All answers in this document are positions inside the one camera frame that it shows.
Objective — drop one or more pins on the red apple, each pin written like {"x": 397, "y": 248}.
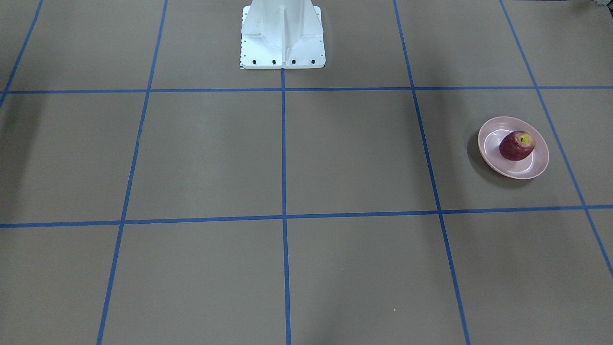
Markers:
{"x": 517, "y": 145}

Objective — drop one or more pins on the white camera mast base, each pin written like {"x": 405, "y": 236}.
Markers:
{"x": 282, "y": 34}

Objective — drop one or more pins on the pink plate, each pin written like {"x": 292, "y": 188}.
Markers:
{"x": 492, "y": 133}

